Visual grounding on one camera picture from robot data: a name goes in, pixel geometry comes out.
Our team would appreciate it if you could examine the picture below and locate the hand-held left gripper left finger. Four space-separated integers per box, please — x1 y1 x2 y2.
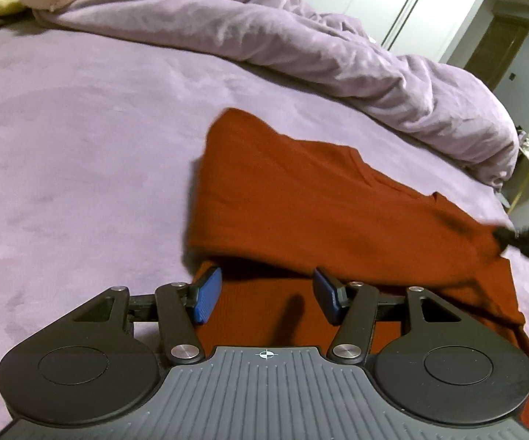
71 267 223 366

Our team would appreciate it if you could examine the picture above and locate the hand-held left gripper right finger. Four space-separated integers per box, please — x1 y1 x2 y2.
312 267 465 366

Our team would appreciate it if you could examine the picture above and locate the dark red knit sweater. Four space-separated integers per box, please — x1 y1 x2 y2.
186 107 529 438

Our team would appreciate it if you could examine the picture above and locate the bedside table with items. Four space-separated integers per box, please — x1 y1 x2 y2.
504 146 529 214

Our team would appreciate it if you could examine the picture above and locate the brown wooden door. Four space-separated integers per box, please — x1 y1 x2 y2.
464 16 529 91

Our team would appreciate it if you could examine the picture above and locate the purple bed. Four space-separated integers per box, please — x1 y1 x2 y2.
0 9 529 440

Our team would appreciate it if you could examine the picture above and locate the purple duvet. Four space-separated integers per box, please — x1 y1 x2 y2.
33 0 520 191

